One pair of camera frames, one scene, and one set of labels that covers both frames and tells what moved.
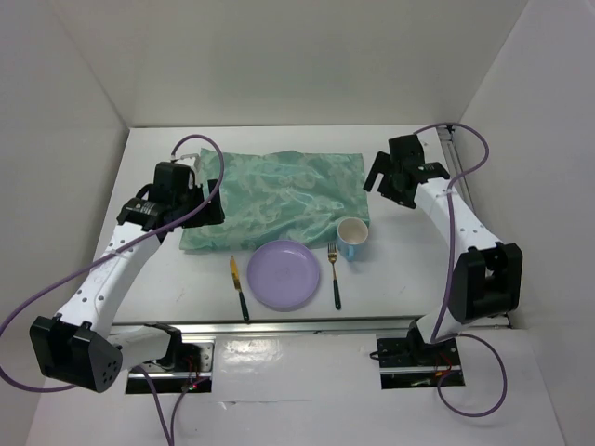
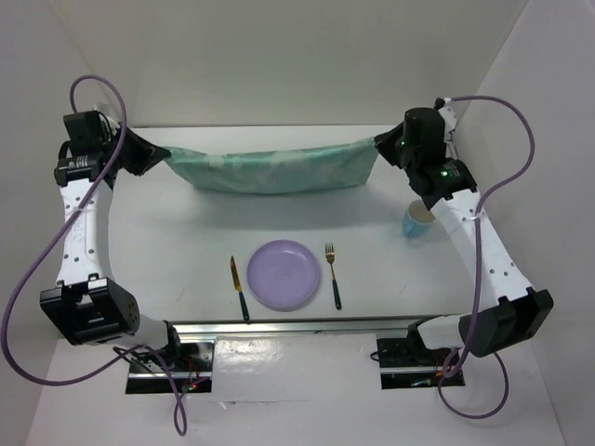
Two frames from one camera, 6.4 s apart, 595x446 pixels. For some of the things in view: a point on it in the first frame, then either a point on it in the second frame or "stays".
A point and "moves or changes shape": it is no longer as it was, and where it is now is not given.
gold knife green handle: [237, 286] stays
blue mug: [352, 238] → [417, 220]
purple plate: [284, 275] stays
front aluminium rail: [216, 331] stays
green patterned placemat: [282, 197] moves or changes shape
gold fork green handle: [332, 256] stays
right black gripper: [382, 164] → [384, 143]
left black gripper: [211, 213] → [147, 155]
